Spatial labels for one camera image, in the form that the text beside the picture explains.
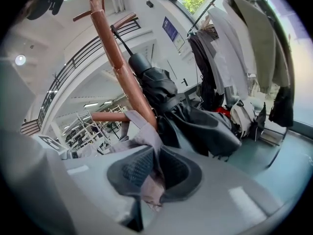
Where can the purple wall poster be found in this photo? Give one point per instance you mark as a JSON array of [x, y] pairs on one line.
[[170, 28]]

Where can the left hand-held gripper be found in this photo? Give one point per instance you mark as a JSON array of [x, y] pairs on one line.
[[52, 143]]

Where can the white bag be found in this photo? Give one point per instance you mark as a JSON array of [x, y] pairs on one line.
[[242, 119]]

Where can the olive-grey jacket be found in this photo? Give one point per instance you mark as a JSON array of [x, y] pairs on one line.
[[261, 38]]

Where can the black head-worn camera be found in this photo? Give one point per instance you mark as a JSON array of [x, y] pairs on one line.
[[57, 1]]

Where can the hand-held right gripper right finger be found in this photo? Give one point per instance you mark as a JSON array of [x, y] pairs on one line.
[[220, 197]]

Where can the wooden coat stand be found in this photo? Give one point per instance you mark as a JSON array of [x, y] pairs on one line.
[[117, 57]]

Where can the black hanging garment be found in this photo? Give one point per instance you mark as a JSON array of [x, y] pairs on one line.
[[204, 77]]

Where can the black balcony railing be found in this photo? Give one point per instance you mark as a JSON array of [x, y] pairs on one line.
[[73, 65]]

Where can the black jacket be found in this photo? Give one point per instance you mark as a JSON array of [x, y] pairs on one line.
[[200, 131]]

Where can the black wall box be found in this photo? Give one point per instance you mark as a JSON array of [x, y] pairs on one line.
[[150, 4]]

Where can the light grey fabric garment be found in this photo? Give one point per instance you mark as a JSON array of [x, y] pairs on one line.
[[146, 136]]

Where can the black folded umbrella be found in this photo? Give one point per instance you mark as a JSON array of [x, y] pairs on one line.
[[154, 82]]

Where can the black dangling bag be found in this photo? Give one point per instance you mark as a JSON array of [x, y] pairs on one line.
[[281, 106]]

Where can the white metal shelving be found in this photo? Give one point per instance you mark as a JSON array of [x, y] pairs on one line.
[[85, 131]]

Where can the white shirt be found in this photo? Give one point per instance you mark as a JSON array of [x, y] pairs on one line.
[[227, 45]]

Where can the person's head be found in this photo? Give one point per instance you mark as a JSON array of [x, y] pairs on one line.
[[40, 1]]

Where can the white wall notice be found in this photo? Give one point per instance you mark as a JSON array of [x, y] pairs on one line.
[[179, 41]]

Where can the black metal garment rack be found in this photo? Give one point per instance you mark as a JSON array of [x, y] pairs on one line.
[[286, 57]]

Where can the grey hanging garment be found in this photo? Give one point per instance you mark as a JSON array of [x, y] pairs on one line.
[[212, 45]]

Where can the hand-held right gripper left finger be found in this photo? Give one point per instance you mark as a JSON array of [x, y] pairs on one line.
[[95, 180]]

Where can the red item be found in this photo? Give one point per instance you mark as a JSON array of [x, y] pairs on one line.
[[223, 111]]

